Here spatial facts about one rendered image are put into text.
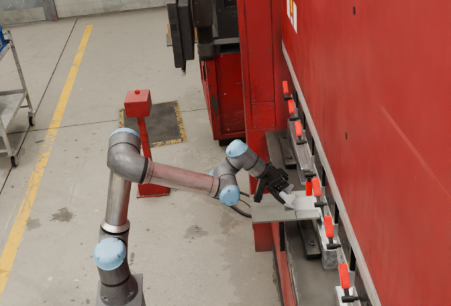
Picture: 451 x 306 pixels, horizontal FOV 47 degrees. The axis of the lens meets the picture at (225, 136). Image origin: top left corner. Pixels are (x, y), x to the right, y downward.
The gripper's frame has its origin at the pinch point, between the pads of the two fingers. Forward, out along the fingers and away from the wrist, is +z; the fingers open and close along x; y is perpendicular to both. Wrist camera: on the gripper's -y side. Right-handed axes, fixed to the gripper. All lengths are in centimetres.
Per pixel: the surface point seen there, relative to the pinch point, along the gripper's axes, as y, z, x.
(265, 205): -8.1, -6.0, -0.1
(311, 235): -0.9, 12.7, -8.6
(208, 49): -18, -39, 137
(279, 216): -4.1, -2.6, -7.4
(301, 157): 3.7, 8.1, 40.0
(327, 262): 2.6, 14.6, -24.7
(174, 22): -7, -71, 95
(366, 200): 46, -34, -75
